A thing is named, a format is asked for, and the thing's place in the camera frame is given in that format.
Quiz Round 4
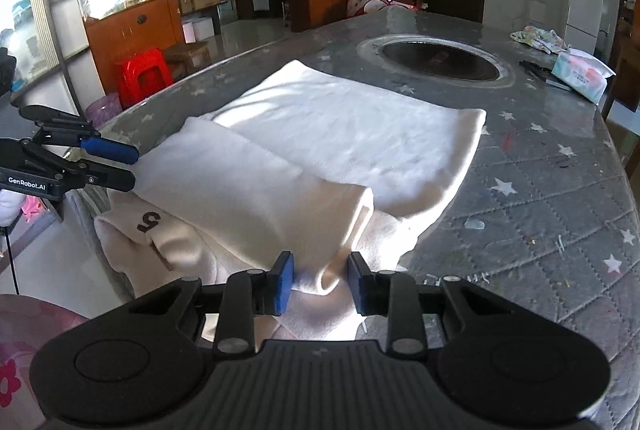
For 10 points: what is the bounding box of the white refrigerator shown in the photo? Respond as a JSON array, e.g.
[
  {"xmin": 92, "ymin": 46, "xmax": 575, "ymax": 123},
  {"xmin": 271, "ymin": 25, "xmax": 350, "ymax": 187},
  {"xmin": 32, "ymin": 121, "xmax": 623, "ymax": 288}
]
[{"xmin": 563, "ymin": 0, "xmax": 604, "ymax": 54}]

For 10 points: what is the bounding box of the glass display cabinet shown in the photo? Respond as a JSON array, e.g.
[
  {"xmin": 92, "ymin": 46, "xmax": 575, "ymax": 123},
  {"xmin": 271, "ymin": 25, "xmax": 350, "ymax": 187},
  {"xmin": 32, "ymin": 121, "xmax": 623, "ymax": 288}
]
[{"xmin": 1, "ymin": 0, "xmax": 183, "ymax": 109}]

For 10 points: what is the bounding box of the black remote on table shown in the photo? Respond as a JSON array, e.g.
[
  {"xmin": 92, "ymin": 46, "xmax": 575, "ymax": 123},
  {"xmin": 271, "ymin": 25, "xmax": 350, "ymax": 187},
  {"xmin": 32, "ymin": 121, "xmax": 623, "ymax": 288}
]
[{"xmin": 518, "ymin": 60, "xmax": 556, "ymax": 83}]

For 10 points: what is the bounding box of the tissue pack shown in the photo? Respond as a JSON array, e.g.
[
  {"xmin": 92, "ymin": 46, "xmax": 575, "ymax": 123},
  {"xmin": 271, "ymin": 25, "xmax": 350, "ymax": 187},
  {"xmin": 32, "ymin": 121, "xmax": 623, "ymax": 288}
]
[{"xmin": 552, "ymin": 48, "xmax": 616, "ymax": 105}]

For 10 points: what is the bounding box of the cardboard box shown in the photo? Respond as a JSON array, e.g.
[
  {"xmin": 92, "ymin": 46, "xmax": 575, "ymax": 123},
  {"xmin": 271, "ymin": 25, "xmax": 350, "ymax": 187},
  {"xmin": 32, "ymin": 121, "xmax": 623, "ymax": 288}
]
[{"xmin": 179, "ymin": 0, "xmax": 222, "ymax": 14}]

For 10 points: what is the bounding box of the white cream garment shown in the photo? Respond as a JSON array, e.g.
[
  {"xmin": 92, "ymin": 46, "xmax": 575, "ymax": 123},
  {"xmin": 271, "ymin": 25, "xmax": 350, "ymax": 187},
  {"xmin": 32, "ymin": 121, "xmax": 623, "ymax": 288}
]
[{"xmin": 94, "ymin": 61, "xmax": 486, "ymax": 340}]

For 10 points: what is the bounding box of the white storage bin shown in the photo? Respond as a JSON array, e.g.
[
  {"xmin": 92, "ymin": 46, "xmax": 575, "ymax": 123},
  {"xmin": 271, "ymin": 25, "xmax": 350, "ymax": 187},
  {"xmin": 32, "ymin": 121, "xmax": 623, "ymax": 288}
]
[{"xmin": 182, "ymin": 16, "xmax": 216, "ymax": 44}]

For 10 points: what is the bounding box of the grey star quilted table cover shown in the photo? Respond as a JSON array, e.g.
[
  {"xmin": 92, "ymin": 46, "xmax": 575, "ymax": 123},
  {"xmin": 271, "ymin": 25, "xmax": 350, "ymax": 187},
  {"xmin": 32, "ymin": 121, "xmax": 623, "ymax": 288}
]
[{"xmin": 103, "ymin": 9, "xmax": 639, "ymax": 429}]

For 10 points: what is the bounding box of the crumpled patterned cloth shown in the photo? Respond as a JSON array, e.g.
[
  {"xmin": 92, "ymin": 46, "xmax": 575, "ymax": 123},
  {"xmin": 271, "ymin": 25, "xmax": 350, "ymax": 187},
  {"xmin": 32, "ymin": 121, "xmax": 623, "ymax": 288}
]
[{"xmin": 510, "ymin": 25, "xmax": 570, "ymax": 54}]

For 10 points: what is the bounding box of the red plastic stool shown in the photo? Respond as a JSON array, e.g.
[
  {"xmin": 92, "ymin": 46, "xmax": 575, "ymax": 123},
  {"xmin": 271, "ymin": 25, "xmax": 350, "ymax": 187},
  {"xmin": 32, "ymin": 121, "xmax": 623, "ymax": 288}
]
[{"xmin": 116, "ymin": 48, "xmax": 174, "ymax": 109}]

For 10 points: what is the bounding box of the round black table hotplate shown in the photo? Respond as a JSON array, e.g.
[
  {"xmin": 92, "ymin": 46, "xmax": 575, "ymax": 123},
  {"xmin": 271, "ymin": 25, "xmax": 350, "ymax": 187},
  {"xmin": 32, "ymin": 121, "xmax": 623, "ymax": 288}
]
[{"xmin": 357, "ymin": 34, "xmax": 515, "ymax": 89}]

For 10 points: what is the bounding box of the wooden sideboard cabinet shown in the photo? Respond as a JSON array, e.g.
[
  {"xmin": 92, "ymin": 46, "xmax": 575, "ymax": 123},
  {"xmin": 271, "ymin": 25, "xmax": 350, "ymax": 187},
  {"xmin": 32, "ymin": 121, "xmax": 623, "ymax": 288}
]
[{"xmin": 602, "ymin": 0, "xmax": 639, "ymax": 119}]

